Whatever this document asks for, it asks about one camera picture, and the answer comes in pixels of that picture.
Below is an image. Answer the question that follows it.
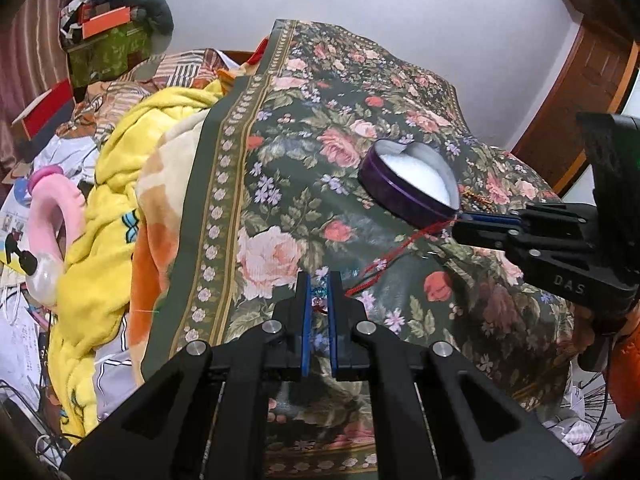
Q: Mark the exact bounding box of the green patterned box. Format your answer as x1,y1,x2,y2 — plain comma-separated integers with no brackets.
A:
66,22,153,87

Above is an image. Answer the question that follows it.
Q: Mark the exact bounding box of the pink plush toy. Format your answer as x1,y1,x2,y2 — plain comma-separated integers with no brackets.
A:
25,167,90,307

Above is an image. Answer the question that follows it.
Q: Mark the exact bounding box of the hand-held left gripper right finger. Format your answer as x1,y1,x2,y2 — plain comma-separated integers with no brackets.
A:
327,271,586,480

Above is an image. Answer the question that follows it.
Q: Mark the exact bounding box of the yellow fleece blanket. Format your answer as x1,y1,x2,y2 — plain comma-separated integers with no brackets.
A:
42,80,226,446

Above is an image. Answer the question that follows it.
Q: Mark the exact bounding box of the green floral cloth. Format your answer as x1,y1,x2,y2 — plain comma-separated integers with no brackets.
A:
127,19,576,480

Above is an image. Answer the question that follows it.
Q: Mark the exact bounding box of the striped patchwork quilt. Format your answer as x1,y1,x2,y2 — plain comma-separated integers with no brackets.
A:
75,49,256,128

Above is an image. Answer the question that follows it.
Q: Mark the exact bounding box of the cream orange fleece blanket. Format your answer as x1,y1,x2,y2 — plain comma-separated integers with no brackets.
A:
130,110,213,356

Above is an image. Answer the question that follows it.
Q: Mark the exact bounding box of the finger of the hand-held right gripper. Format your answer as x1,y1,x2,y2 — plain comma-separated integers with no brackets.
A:
451,221,523,253
458,211,526,225

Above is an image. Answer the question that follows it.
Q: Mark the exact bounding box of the orange box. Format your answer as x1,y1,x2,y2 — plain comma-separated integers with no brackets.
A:
80,6,133,39

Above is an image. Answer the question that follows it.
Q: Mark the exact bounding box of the purple heart-shaped tin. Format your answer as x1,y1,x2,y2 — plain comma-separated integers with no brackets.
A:
357,139,462,228

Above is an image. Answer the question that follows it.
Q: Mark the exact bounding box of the striped brown curtain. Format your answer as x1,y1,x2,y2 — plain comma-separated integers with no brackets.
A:
0,0,85,161

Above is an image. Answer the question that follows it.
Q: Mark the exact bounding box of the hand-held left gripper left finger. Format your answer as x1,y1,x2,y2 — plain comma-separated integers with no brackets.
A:
60,271,313,480

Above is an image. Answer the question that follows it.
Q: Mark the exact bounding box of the brown wooden door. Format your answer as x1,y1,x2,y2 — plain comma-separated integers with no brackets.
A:
510,0,640,197

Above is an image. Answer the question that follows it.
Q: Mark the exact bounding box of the red cord blue bead bracelet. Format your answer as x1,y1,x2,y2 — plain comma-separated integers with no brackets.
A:
311,216,461,317

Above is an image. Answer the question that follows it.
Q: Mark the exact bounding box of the red cardboard box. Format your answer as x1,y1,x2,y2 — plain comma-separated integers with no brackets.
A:
11,80,77,143

